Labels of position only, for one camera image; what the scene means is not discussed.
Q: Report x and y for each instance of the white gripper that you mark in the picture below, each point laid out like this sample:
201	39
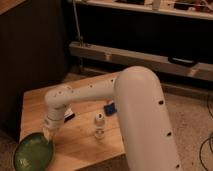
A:
53	120

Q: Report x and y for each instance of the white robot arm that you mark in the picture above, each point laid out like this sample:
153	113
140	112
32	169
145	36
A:
142	113

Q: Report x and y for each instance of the black and white box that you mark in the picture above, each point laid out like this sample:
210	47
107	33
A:
69	116

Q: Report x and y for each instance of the small clear bottle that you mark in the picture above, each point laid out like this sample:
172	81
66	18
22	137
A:
99	126

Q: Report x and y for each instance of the small blue object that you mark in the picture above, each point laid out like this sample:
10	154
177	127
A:
110	109

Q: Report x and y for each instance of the metal stand pole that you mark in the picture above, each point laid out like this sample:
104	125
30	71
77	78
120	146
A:
80	39

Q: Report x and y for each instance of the long grey case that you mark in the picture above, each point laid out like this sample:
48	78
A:
155	62

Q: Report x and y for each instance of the cluttered white shelf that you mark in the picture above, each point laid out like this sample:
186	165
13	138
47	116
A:
144	8

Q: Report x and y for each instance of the black case handle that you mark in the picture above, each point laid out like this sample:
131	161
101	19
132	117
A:
187	63

